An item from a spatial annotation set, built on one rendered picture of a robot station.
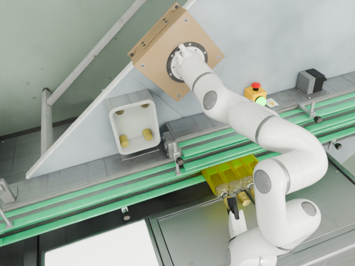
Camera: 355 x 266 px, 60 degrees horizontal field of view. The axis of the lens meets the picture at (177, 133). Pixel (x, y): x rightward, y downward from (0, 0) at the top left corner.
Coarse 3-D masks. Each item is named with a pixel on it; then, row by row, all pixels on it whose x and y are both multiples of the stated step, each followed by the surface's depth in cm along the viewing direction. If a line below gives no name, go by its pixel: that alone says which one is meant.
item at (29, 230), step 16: (336, 128) 150; (352, 128) 148; (192, 176) 133; (144, 192) 128; (160, 192) 127; (80, 208) 124; (96, 208) 123; (112, 208) 123; (32, 224) 120; (48, 224) 119; (64, 224) 119; (0, 240) 115; (16, 240) 115
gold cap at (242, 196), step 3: (240, 192) 118; (243, 192) 118; (237, 195) 118; (240, 195) 117; (243, 195) 116; (246, 195) 117; (240, 198) 116; (243, 198) 115; (246, 198) 115; (240, 201) 116; (243, 201) 115; (246, 201) 115; (249, 201) 116; (243, 204) 115; (246, 204) 116
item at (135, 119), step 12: (120, 108) 112; (132, 108) 122; (144, 108) 124; (120, 120) 123; (132, 120) 125; (144, 120) 127; (156, 120) 120; (120, 132) 127; (132, 132) 128; (156, 132) 124; (132, 144) 128; (144, 144) 127; (156, 144) 127
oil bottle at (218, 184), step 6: (210, 168) 127; (216, 168) 126; (204, 174) 128; (210, 174) 124; (216, 174) 124; (210, 180) 123; (216, 180) 121; (222, 180) 121; (210, 186) 125; (216, 186) 119; (222, 186) 119; (228, 186) 120; (216, 192) 120; (222, 192) 118; (228, 192) 120
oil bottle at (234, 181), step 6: (228, 162) 129; (222, 168) 127; (228, 168) 126; (222, 174) 125; (228, 174) 124; (234, 174) 124; (228, 180) 121; (234, 180) 121; (240, 180) 121; (234, 186) 120; (240, 186) 120; (234, 192) 121
